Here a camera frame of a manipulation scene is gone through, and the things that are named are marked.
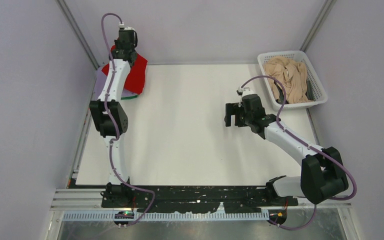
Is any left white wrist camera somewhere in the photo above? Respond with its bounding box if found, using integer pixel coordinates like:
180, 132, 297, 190
118, 21, 136, 33

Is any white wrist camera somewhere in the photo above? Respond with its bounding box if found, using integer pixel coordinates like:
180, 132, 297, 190
236, 87, 254, 98
118, 21, 136, 33

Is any beige crumpled t shirt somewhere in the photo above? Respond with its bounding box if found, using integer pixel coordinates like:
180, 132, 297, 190
262, 56, 312, 104

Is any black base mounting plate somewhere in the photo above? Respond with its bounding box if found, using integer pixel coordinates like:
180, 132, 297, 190
100, 183, 298, 214

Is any folded green t shirt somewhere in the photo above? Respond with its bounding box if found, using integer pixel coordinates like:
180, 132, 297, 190
120, 94, 139, 100

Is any red t shirt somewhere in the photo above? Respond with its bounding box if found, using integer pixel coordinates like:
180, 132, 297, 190
102, 54, 148, 96

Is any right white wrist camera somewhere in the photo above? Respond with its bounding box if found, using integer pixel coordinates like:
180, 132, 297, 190
236, 87, 254, 98

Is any folded purple t shirt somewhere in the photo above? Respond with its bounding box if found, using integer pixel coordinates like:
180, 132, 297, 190
91, 67, 107, 101

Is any dark garment in basket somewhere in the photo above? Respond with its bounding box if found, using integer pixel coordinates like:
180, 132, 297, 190
276, 87, 288, 104

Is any aluminium frame rail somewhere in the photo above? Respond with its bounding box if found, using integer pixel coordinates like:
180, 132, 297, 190
50, 185, 353, 222

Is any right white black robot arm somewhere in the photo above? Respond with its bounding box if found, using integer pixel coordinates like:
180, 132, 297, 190
224, 93, 349, 205

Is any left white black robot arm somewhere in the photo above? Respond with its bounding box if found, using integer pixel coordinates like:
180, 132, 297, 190
89, 27, 138, 208

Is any white plastic basket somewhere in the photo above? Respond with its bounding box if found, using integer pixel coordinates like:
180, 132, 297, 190
257, 50, 328, 111

